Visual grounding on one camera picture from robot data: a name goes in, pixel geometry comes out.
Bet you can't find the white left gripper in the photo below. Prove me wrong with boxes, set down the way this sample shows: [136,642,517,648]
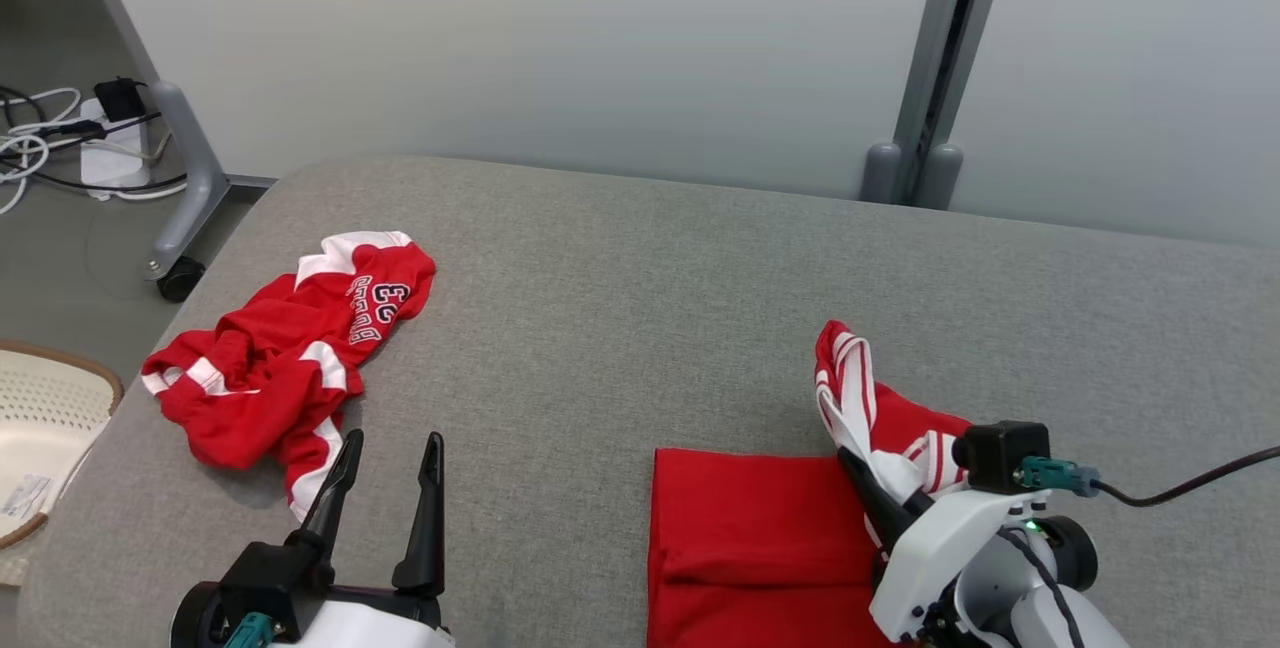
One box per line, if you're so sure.
[263,429,457,648]

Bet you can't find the cream perforated laundry basket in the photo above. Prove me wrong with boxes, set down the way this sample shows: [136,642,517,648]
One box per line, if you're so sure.
[0,339,125,552]

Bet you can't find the white power strip with cables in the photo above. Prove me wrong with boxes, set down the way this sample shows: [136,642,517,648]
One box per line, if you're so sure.
[0,83,191,197]

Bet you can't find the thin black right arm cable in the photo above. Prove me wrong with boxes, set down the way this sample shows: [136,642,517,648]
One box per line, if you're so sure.
[998,526,1087,648]

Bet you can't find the red jersey with white sleeves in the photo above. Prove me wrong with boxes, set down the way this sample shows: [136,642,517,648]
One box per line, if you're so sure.
[646,320,977,648]

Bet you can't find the black power adapter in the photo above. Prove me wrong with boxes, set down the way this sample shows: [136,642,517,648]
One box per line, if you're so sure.
[92,77,149,125]

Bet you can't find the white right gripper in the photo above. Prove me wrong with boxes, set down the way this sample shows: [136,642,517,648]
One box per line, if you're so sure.
[837,447,1051,644]

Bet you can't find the white floor cable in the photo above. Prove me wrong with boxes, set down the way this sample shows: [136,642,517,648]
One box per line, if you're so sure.
[0,86,83,217]

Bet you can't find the red shorts with white stripes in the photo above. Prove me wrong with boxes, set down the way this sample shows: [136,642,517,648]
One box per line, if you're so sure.
[140,230,438,525]

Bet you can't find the grey partition post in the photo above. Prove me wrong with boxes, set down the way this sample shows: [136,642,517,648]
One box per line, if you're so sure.
[859,0,1017,212]

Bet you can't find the grey desk leg with caster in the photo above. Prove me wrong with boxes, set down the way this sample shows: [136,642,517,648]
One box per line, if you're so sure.
[72,0,277,305]

